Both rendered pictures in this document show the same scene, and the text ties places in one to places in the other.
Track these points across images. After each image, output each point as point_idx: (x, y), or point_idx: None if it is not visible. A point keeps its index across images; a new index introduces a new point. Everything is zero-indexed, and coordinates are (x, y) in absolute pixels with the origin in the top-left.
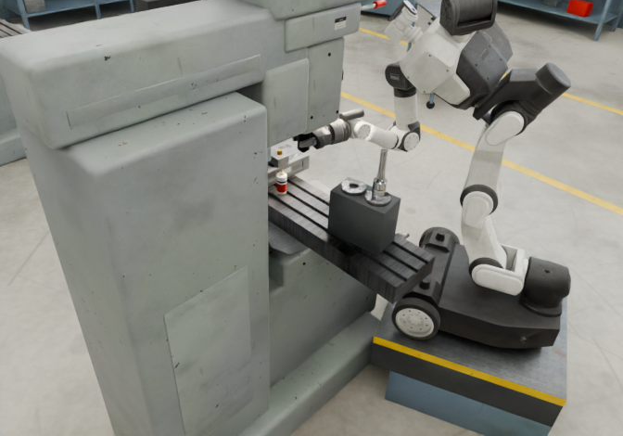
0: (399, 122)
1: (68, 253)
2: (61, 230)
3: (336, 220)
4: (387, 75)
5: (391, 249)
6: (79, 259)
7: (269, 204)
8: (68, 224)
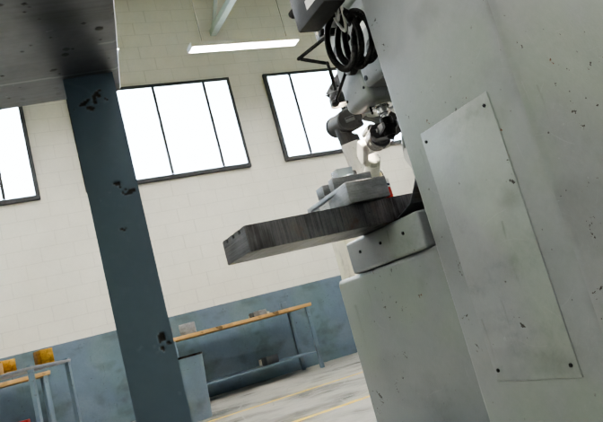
0: (363, 165)
1: (545, 41)
2: (534, 7)
3: None
4: (341, 122)
5: None
6: (565, 26)
7: (410, 193)
8: None
